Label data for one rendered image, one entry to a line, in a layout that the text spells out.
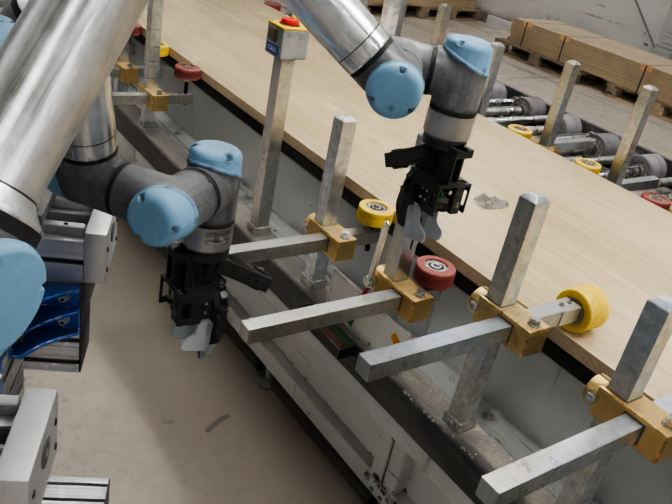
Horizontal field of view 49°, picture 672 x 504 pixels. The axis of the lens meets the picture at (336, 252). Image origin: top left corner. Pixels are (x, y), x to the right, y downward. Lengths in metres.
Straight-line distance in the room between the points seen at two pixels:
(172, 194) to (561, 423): 0.90
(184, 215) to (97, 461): 1.36
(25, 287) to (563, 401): 1.08
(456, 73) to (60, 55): 0.63
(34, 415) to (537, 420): 1.00
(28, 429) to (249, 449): 1.47
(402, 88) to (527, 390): 0.77
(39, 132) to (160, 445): 1.68
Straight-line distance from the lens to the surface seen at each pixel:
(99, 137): 0.96
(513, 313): 1.22
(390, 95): 0.98
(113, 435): 2.27
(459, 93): 1.13
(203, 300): 1.10
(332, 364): 1.70
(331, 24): 0.98
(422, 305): 1.39
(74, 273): 1.22
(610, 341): 1.40
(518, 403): 1.56
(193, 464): 2.19
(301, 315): 1.27
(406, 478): 1.97
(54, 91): 0.65
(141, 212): 0.93
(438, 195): 1.16
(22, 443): 0.82
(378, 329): 1.47
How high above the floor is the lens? 1.56
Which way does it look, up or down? 28 degrees down
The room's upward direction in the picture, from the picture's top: 12 degrees clockwise
